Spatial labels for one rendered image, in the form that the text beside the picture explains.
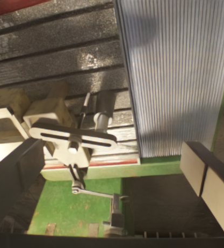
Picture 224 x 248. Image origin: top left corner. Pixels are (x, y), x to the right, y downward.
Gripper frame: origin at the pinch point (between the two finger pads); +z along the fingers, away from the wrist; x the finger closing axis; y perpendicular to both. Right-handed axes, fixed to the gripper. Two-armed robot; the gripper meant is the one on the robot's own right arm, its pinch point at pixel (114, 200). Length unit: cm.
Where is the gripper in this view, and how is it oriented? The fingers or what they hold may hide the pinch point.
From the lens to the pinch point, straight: 84.8
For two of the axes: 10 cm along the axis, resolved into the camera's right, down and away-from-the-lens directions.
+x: -2.3, 7.2, 6.6
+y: -9.7, -2.1, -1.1
